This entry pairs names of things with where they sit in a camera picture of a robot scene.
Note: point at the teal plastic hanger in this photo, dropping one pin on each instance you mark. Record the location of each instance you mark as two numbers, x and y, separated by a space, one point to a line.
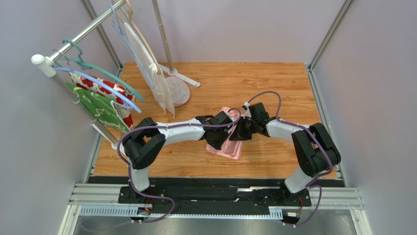
88 66

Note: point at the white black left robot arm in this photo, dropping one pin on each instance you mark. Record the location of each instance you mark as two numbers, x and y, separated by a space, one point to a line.
142 145

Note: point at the beige hanger with white cloth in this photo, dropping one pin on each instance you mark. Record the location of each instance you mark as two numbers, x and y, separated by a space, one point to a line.
161 93

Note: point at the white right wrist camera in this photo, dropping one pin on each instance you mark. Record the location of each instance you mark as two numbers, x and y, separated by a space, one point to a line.
247 114

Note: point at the green patterned cloth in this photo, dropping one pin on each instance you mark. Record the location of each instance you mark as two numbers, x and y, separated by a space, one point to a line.
104 109

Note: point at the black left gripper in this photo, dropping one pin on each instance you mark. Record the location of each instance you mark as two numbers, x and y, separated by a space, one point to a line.
218 146

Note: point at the red floral white cloth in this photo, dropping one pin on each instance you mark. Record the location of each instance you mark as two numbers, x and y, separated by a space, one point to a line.
93 87

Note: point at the light blue thin hanger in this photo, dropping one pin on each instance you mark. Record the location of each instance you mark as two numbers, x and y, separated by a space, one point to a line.
137 46

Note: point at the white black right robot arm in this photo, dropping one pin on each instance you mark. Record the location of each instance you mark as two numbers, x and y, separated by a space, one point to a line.
315 150

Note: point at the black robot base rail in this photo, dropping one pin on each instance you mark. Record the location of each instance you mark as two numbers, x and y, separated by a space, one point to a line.
215 196

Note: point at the pink cloth napkin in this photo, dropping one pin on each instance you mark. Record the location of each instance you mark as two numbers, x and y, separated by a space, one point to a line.
229 149

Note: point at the blue plastic hanger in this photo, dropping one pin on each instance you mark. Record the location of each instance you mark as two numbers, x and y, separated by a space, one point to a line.
128 103

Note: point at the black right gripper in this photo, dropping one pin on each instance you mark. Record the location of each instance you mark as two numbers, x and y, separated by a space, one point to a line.
244 129

